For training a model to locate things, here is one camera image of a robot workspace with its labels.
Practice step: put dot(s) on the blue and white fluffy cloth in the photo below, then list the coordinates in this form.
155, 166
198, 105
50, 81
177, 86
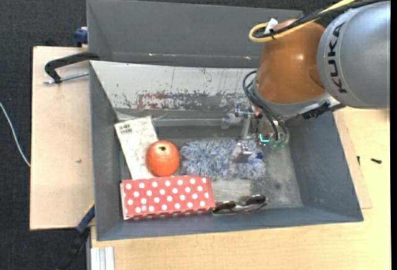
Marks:
211, 160

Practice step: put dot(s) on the red box with white dots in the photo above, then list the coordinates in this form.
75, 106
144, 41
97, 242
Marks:
167, 197

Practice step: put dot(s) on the grey metal bin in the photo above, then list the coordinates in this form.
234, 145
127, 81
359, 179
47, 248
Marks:
198, 33

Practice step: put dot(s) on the orange fruit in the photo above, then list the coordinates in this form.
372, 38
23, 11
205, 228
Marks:
162, 158

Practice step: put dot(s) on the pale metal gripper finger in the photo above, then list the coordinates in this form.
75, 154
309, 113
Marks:
245, 147
241, 157

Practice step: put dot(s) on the small black screw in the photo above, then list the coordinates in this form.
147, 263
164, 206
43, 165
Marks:
376, 161

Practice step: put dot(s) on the white flat packet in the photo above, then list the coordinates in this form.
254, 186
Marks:
136, 144

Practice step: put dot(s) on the brown sunglasses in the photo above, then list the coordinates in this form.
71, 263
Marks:
240, 205

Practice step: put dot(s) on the pale wood board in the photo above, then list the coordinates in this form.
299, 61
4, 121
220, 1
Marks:
62, 144

